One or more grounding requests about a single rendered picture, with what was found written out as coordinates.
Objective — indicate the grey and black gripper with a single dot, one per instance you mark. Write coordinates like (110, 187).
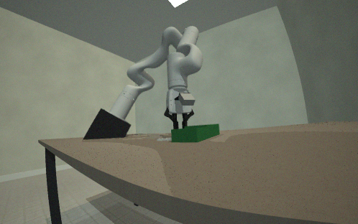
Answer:
(175, 107)

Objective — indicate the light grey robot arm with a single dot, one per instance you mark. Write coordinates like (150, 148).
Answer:
(185, 61)

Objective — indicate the green bin with label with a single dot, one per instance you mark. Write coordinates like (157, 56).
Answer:
(193, 134)

